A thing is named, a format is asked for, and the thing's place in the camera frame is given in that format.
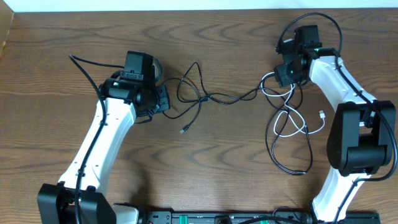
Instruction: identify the long black cable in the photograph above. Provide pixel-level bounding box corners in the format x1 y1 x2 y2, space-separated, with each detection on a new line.
261 83 313 177

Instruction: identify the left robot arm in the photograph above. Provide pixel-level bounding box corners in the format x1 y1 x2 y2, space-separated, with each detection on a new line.
37 50 170 223

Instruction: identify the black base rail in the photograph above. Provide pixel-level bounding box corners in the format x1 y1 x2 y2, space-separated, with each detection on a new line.
136 210 381 224

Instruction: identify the black usb cable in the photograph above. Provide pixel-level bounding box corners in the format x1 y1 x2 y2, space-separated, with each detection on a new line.
160 61 268 134

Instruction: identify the white usb cable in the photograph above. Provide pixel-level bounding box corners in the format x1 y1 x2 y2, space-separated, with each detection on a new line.
259 72 326 138

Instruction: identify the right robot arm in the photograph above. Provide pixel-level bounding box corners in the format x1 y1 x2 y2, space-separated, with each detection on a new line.
274 25 397 223

